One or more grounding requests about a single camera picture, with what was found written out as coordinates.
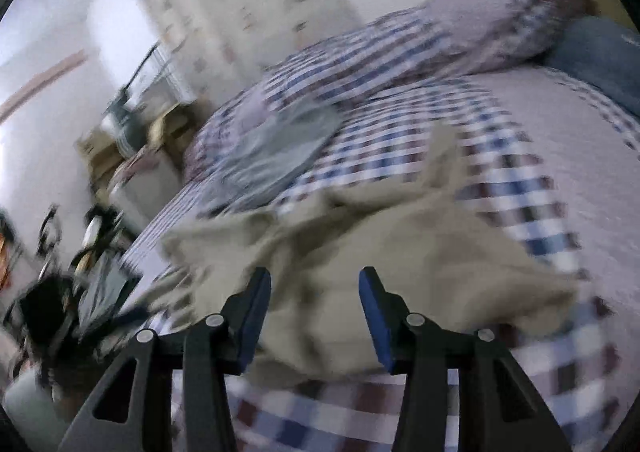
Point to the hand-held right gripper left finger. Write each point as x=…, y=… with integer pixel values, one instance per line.
x=252, y=317

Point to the beige garment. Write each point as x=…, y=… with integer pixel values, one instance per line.
x=350, y=232

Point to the pale pink cloth bundle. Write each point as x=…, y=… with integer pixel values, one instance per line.
x=145, y=182

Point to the checkered bed cover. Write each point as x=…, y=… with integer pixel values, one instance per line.
x=550, y=157

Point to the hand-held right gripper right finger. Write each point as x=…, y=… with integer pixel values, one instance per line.
x=375, y=317

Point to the blue pillow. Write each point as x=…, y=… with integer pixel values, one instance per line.
x=600, y=57

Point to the checkered rolled quilt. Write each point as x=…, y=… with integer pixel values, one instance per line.
x=400, y=42

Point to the grey folded clothes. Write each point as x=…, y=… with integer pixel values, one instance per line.
x=280, y=142

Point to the grey-green rounded object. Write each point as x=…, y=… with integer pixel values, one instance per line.
x=122, y=124

